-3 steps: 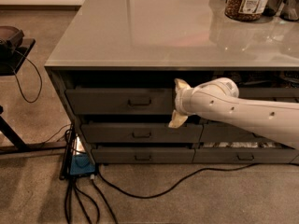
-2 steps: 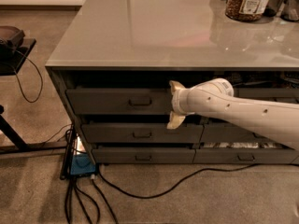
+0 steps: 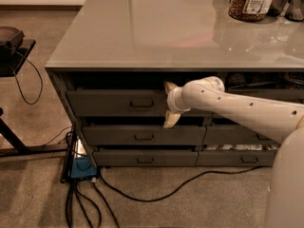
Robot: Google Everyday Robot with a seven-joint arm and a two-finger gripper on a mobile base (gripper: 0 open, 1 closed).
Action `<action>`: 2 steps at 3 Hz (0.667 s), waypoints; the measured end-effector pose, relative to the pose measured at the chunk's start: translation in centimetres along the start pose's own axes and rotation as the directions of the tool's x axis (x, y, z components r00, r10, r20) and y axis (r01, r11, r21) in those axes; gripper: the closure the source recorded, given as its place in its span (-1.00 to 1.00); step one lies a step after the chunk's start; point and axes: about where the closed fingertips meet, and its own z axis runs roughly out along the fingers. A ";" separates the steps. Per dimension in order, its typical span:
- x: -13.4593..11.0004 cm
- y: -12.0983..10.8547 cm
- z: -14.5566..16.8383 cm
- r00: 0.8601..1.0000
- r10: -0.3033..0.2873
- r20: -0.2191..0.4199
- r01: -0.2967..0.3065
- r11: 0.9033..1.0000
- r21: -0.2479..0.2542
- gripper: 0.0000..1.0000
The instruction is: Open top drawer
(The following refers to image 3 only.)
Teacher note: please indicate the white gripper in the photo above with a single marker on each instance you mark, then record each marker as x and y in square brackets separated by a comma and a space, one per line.
[171, 101]

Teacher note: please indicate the grey drawer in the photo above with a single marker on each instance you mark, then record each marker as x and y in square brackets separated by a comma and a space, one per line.
[143, 134]
[234, 134]
[272, 94]
[134, 158]
[236, 158]
[117, 102]

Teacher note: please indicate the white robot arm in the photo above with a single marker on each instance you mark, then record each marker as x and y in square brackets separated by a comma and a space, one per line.
[281, 122]

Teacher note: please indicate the blue power box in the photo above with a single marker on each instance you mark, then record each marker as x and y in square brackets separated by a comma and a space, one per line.
[83, 169]

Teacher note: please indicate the clear jar of nuts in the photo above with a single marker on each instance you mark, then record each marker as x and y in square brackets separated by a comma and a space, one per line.
[249, 10]

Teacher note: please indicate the dark glass container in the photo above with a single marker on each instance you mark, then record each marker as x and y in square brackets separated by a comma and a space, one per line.
[295, 11]
[280, 0]

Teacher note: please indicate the black side table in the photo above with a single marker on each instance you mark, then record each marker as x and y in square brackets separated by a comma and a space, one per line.
[18, 148]

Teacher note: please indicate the black device on table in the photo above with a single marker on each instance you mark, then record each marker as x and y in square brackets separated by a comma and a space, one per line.
[10, 39]

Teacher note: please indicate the grey drawer cabinet frame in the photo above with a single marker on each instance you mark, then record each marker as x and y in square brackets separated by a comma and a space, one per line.
[67, 79]

